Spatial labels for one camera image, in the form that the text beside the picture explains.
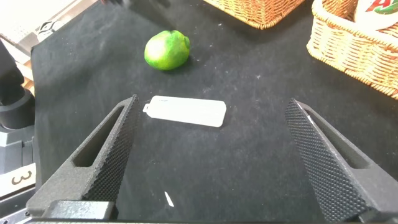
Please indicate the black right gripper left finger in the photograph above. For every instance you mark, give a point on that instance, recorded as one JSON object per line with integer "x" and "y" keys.
{"x": 102, "y": 161}

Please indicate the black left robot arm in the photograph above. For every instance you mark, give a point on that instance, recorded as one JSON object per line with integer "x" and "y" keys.
{"x": 14, "y": 105}

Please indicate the clear plastic blister pack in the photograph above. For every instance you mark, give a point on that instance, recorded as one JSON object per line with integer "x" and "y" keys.
{"x": 186, "y": 111}

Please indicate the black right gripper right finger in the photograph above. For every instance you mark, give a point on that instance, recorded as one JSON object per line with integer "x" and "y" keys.
{"x": 329, "y": 161}

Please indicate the small white milk bottle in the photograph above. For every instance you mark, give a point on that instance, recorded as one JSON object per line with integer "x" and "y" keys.
{"x": 376, "y": 12}

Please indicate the grey robot torso with label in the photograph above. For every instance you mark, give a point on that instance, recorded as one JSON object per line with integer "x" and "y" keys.
{"x": 15, "y": 180}

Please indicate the small white paper scrap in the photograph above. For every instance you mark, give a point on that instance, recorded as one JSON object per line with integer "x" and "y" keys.
{"x": 168, "y": 199}

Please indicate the green lime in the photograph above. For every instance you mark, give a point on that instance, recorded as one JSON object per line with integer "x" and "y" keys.
{"x": 166, "y": 51}

